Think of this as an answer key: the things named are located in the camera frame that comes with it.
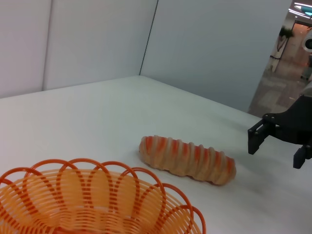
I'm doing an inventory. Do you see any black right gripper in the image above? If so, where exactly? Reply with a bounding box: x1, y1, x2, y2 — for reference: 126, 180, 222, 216
248, 95, 312, 169

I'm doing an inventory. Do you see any orange striped bread roll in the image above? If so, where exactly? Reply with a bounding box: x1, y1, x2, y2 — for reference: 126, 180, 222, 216
138, 135, 237, 187

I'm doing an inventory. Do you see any orange wire basket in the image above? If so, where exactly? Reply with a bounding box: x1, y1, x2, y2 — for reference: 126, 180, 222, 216
0, 158, 207, 234

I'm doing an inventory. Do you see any thin potted tree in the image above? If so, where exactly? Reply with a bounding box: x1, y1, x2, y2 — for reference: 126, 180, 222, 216
277, 26, 294, 59

